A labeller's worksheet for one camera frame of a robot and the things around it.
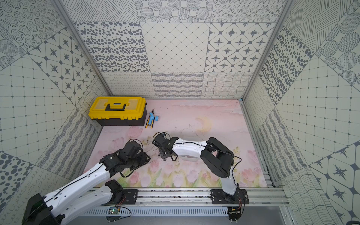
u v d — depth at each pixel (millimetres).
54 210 403
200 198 758
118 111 924
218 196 744
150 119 1041
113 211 715
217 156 513
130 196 736
